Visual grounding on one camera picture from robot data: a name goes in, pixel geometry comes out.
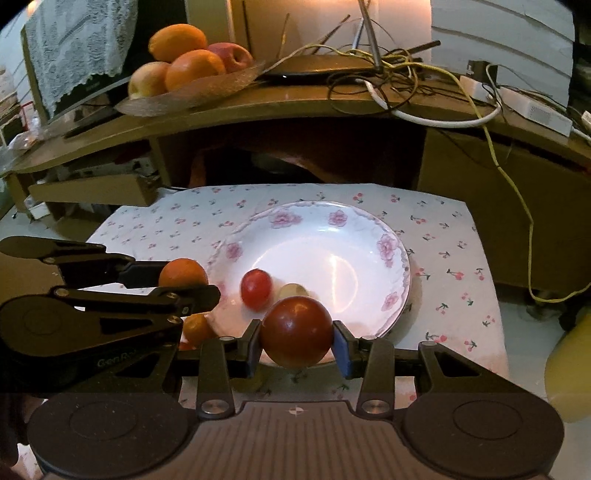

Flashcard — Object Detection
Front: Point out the small red cherry tomato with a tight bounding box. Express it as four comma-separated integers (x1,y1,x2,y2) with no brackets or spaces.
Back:
240,268,273,311

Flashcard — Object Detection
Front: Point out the large orange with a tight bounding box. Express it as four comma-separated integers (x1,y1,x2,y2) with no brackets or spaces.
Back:
164,49,227,92
148,23,209,64

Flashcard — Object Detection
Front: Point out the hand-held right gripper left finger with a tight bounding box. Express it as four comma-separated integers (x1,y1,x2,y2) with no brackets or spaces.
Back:
178,319,263,420

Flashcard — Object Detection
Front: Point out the long cardboard box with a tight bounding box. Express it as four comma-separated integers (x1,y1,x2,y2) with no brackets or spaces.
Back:
27,174,160,208

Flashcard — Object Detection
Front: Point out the floral tablecloth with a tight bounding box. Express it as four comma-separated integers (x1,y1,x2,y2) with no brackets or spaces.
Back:
85,183,510,408

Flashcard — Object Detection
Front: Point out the white lace cloth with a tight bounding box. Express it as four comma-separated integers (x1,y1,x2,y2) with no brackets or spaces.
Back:
24,0,139,114

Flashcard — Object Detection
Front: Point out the dark red tomato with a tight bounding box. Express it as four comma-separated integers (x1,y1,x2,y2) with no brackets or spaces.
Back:
260,296,334,369

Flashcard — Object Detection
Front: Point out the white floral plate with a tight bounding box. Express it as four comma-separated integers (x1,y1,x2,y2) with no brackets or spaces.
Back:
205,200,412,368

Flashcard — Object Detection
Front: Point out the black power adapter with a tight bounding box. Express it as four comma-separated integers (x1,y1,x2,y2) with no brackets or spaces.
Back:
466,59,499,82

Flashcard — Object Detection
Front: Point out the green grape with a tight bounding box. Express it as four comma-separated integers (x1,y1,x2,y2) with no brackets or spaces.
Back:
276,283,310,302

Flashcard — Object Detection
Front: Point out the red apple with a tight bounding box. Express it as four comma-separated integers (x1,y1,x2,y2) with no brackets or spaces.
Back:
207,42,254,73

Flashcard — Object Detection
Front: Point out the white power adapter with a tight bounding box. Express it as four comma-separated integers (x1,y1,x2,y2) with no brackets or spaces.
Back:
459,75,496,101

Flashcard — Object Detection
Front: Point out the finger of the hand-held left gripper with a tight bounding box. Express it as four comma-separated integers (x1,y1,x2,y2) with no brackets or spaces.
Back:
51,284,222,326
0,236,163,289

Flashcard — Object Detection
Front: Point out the white power strip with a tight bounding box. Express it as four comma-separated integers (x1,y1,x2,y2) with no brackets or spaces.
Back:
498,87,574,137

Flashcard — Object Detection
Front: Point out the black flat router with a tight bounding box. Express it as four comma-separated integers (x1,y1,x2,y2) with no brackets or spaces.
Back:
262,55,385,85

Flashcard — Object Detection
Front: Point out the glass fruit bowl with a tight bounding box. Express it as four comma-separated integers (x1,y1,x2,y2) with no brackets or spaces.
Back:
114,59,267,117

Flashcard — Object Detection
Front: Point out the small orange tangerine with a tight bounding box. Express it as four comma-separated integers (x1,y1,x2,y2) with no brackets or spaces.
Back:
158,259,210,289
182,312,216,348

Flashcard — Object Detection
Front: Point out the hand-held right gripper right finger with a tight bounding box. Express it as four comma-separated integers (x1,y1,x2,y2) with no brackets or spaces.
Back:
332,320,509,419

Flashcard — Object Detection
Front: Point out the yellow cable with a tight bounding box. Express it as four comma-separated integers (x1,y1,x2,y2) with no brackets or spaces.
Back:
262,43,591,304

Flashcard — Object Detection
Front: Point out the yellow peach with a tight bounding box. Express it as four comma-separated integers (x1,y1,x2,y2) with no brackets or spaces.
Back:
128,61,171,100

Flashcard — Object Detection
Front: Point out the yellow round object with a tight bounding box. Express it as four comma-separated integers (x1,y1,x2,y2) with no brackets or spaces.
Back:
544,306,591,424

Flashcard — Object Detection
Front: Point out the black monitor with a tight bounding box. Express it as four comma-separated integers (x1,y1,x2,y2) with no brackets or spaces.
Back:
20,0,140,139

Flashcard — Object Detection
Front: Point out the grey metal rod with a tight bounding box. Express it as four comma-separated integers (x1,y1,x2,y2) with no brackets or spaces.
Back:
358,0,385,72

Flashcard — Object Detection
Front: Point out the white cable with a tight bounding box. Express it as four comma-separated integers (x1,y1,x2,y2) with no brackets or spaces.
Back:
363,79,503,130

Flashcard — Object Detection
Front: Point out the wooden desk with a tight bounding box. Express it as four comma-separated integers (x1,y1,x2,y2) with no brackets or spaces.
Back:
0,59,591,222

